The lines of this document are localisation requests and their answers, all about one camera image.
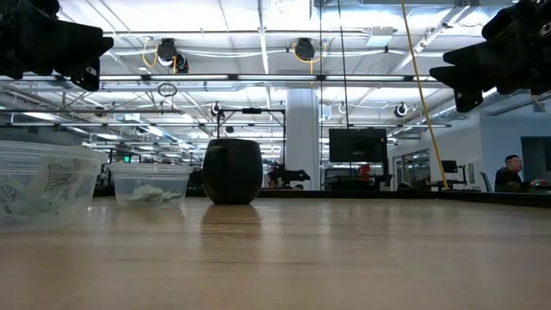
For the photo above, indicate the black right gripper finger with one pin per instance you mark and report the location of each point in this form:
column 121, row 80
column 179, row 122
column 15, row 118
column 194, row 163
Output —
column 467, row 69

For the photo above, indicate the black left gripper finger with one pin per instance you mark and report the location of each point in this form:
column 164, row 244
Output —
column 82, row 47

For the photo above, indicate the small black monitor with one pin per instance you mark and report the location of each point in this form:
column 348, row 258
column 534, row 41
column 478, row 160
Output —
column 450, row 166

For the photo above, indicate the grey office chair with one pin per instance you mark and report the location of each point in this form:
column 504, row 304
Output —
column 486, row 183

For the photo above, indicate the person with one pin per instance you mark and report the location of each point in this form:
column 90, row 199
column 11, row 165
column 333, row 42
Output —
column 510, row 178

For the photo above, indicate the clear plastic cup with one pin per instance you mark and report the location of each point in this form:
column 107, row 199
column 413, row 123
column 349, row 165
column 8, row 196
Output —
column 92, row 172

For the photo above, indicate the large black monitor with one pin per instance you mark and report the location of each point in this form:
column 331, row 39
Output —
column 357, row 146

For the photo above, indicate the clear plastic bowl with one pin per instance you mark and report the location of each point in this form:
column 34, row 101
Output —
column 120, row 176

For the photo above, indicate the small red object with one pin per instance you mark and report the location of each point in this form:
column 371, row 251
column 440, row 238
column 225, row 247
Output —
column 363, row 172

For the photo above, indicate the white building column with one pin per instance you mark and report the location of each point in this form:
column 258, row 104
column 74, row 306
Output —
column 301, row 138

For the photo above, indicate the green mug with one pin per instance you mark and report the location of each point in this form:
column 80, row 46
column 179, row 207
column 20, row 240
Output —
column 234, row 172

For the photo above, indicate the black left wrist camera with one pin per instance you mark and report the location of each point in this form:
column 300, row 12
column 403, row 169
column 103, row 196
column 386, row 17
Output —
column 43, row 8

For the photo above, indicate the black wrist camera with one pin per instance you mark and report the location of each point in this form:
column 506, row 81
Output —
column 43, row 8
column 534, row 8

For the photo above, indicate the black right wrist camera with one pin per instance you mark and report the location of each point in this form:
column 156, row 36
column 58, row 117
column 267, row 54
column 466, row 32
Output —
column 534, row 8

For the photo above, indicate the black aluminium table frame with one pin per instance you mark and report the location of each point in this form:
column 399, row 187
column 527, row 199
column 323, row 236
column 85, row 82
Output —
column 344, row 194

